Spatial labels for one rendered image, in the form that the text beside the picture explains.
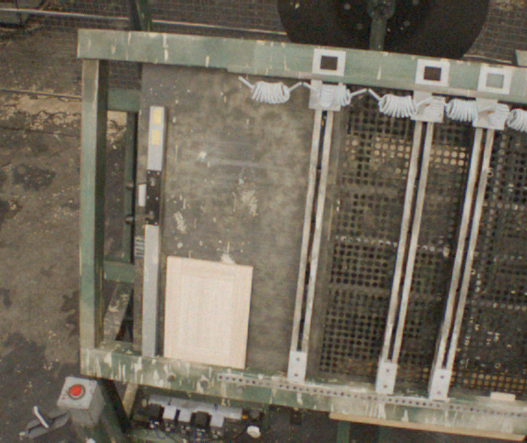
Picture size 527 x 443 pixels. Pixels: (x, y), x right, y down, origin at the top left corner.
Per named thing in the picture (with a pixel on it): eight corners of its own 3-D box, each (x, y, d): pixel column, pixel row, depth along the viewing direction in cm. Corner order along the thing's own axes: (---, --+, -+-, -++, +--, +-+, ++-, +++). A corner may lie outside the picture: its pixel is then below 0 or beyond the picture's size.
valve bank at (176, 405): (140, 441, 262) (131, 415, 245) (149, 410, 272) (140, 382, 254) (262, 460, 257) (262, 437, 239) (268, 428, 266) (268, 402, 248)
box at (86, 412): (67, 425, 248) (56, 403, 235) (77, 397, 256) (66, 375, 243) (97, 430, 247) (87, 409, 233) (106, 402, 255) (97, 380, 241)
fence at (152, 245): (145, 352, 255) (141, 356, 252) (153, 105, 230) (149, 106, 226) (157, 353, 255) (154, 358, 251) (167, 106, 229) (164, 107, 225)
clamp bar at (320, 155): (283, 371, 249) (276, 403, 226) (316, 48, 217) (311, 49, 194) (310, 375, 248) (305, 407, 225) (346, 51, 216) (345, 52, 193)
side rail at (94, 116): (89, 335, 264) (79, 347, 253) (94, 56, 234) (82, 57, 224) (103, 338, 263) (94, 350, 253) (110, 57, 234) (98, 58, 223)
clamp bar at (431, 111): (370, 382, 245) (370, 415, 222) (414, 58, 213) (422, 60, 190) (396, 385, 244) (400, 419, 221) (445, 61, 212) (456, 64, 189)
